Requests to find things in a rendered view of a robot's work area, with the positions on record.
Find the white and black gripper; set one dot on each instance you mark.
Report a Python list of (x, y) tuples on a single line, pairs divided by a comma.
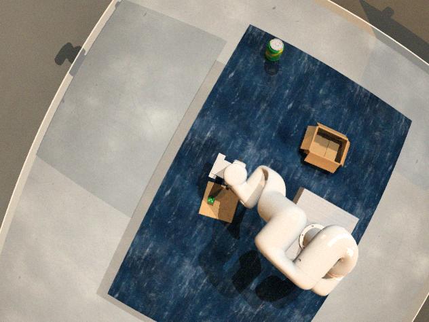
[(239, 162)]

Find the open brown cardboard box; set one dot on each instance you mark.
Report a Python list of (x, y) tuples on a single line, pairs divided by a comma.
[(327, 143)]

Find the green drink can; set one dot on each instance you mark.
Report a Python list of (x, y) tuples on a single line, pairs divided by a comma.
[(274, 49)]

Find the tan square mat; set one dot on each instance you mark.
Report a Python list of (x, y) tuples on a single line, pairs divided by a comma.
[(224, 205)]

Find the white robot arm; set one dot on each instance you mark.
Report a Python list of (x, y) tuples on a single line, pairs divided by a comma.
[(322, 247)]

